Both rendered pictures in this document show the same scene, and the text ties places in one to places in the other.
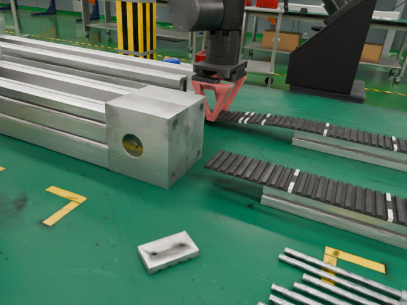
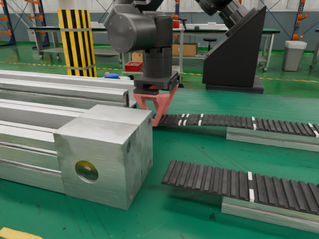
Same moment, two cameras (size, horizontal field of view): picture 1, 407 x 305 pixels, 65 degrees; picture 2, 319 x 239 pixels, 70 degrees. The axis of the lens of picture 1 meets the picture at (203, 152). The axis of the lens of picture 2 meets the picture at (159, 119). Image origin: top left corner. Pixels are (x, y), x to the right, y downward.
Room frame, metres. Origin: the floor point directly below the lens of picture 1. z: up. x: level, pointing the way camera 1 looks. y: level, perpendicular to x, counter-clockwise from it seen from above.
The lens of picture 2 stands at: (0.12, 0.02, 1.00)
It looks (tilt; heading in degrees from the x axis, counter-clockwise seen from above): 24 degrees down; 354
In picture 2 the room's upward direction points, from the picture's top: straight up
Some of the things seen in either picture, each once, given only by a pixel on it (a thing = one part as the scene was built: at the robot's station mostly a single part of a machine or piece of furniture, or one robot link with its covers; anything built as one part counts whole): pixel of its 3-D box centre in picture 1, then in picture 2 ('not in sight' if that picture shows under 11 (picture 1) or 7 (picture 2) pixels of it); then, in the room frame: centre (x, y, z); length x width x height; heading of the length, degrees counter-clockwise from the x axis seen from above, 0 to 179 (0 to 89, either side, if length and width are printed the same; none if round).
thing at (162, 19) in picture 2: (223, 11); (155, 32); (0.56, -0.02, 0.97); 0.07 x 0.06 x 0.07; 139
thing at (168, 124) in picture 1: (163, 129); (114, 147); (0.40, 0.06, 0.83); 0.12 x 0.09 x 0.10; 157
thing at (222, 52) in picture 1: (222, 51); (157, 65); (0.56, -0.02, 0.91); 0.10 x 0.07 x 0.07; 157
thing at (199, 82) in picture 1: (215, 93); (155, 102); (0.55, -0.01, 0.84); 0.07 x 0.07 x 0.09; 67
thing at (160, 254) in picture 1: (168, 251); not in sight; (0.22, 0.03, 0.78); 0.05 x 0.03 x 0.01; 122
